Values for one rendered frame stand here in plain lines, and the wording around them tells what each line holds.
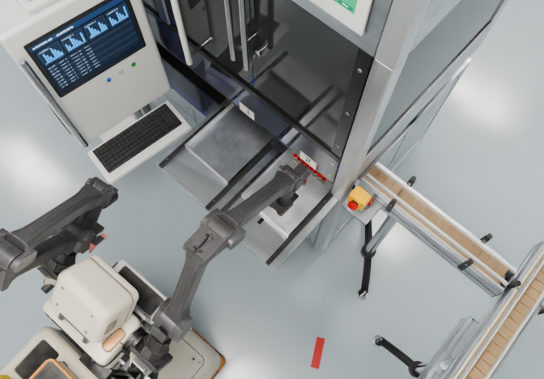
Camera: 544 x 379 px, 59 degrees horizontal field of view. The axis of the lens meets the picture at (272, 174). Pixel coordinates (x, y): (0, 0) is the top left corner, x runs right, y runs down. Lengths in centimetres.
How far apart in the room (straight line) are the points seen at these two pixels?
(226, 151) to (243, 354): 118
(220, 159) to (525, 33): 267
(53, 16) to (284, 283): 181
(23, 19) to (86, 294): 90
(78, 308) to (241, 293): 144
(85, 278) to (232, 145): 92
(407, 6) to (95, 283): 111
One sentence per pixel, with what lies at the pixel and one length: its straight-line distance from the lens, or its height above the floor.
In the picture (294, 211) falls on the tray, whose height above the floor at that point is 88.
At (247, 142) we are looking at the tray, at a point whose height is 88.
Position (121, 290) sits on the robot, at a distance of 152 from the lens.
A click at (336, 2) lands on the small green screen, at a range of 119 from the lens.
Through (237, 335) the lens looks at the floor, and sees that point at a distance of 278.
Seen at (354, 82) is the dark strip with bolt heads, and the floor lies 166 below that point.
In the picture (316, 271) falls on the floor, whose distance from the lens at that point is 284.
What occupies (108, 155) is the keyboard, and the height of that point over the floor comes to 83.
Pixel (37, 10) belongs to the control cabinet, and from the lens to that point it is 179.
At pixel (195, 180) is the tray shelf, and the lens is 207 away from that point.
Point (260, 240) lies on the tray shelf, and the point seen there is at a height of 88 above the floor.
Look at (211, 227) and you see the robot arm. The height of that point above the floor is 155.
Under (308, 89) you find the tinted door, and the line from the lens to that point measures 157.
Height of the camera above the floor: 276
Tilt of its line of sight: 66 degrees down
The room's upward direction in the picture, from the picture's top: 1 degrees clockwise
